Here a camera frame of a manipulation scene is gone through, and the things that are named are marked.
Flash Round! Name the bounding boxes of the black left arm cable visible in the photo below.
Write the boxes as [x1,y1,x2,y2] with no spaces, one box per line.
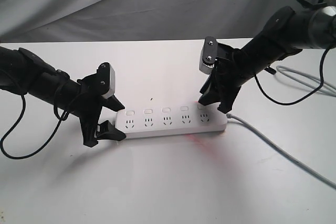
[0,82,87,159]

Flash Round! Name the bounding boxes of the grey power cord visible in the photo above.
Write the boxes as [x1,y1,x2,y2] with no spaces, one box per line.
[225,65,336,190]

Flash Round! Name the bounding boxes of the white backdrop cloth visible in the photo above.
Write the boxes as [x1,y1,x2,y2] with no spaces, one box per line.
[1,0,317,42]

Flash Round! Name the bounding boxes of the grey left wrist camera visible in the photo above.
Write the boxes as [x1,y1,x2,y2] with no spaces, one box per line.
[102,66,116,99]

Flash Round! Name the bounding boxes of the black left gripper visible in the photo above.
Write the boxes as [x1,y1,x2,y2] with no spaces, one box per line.
[74,62,127,146]

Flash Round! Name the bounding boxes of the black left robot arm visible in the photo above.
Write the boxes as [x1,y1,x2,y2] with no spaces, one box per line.
[1,47,126,147]

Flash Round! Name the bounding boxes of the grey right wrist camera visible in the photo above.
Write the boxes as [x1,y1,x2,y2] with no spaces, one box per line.
[199,36,218,74]

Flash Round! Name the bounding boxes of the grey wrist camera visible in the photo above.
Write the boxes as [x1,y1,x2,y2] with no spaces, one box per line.
[199,36,218,74]
[102,66,116,99]

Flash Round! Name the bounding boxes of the white five-outlet power strip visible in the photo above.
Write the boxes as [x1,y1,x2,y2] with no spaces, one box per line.
[115,102,228,140]

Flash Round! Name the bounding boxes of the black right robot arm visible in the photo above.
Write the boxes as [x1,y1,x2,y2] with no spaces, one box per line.
[198,0,335,113]

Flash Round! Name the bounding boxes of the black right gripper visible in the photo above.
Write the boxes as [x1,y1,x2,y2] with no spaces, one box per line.
[198,42,244,113]

